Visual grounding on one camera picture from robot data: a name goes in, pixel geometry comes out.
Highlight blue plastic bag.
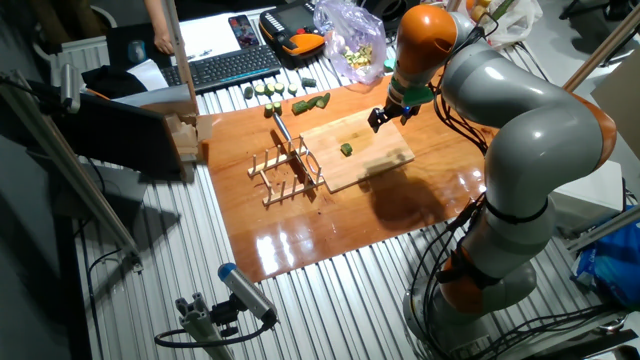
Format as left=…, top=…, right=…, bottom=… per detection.
left=571, top=206, right=640, bottom=310

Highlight steel cleaver knife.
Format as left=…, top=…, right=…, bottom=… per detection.
left=272, top=112, right=324, bottom=187

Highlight person's forearm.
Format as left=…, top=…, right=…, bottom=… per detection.
left=144, top=0, right=172, bottom=35

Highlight wooden dish rack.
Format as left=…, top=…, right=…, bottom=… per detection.
left=246, top=134, right=326, bottom=208

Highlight black flat monitor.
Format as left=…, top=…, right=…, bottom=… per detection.
left=27, top=78, right=187, bottom=182

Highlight clear plastic bag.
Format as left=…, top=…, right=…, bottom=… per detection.
left=312, top=0, right=389, bottom=85

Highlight chopped cucumber scraps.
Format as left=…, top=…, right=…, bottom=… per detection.
left=342, top=43, right=375, bottom=70

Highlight black round roll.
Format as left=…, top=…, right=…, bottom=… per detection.
left=359, top=0, right=419, bottom=24

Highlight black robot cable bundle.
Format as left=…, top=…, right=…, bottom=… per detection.
left=407, top=12, right=501, bottom=360

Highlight short aluminium profile post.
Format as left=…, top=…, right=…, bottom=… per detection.
left=174, top=292, right=236, bottom=360

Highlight white plastic bag with fruit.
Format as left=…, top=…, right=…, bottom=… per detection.
left=467, top=0, right=544, bottom=50

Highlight large reddish wooden board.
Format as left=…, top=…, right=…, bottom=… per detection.
left=202, top=73, right=501, bottom=284

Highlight black floor cables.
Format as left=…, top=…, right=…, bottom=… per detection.
left=469, top=302, right=629, bottom=360

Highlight black camera cable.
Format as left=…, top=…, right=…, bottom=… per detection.
left=153, top=319, right=275, bottom=350

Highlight white box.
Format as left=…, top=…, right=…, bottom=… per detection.
left=549, top=159, right=626, bottom=236

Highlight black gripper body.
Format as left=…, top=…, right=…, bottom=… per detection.
left=383, top=99, right=421, bottom=121

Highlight dark computer mouse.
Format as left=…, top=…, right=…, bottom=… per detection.
left=126, top=39, right=148, bottom=64

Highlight person's hand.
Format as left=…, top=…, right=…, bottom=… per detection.
left=153, top=30, right=175, bottom=56

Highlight brown cardboard sheet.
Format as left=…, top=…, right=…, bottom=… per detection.
left=590, top=62, right=640, bottom=162

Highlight large white paper sheet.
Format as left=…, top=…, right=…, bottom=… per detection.
left=177, top=9, right=274, bottom=64

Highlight white ribbed panel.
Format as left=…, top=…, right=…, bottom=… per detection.
left=32, top=34, right=112, bottom=89

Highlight silver camera with blue cap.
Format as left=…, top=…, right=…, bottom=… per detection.
left=217, top=261, right=279, bottom=326

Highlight tan frame post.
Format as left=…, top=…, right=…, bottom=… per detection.
left=562, top=3, right=640, bottom=94
left=160, top=0, right=199, bottom=104

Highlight grey paper sheet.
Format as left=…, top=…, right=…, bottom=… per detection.
left=112, top=83, right=194, bottom=108

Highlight black computer keyboard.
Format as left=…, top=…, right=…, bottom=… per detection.
left=159, top=43, right=284, bottom=95

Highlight black cloth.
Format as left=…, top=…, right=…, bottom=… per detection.
left=81, top=64, right=149, bottom=100

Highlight brown cardboard pieces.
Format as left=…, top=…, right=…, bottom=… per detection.
left=142, top=97, right=215, bottom=165

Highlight light bamboo cutting board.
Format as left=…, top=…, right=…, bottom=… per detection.
left=298, top=106, right=416, bottom=194

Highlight silver depth camera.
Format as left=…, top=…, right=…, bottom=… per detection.
left=59, top=62, right=83, bottom=115

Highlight black orange teach pendant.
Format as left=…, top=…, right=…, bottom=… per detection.
left=258, top=0, right=327, bottom=70

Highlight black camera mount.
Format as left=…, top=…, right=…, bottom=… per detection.
left=209, top=293, right=242, bottom=339

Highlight small white paper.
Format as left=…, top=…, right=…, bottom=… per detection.
left=127, top=58, right=170, bottom=92

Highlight long aluminium profile bar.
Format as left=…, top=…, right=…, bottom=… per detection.
left=0, top=68, right=145, bottom=274

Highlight black mouse pad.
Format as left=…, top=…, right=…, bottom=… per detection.
left=105, top=22, right=174, bottom=71

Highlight aluminium profile rail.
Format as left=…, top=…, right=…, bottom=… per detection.
left=566, top=203, right=640, bottom=254

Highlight black smartphone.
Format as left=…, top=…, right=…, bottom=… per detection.
left=227, top=14, right=261, bottom=50

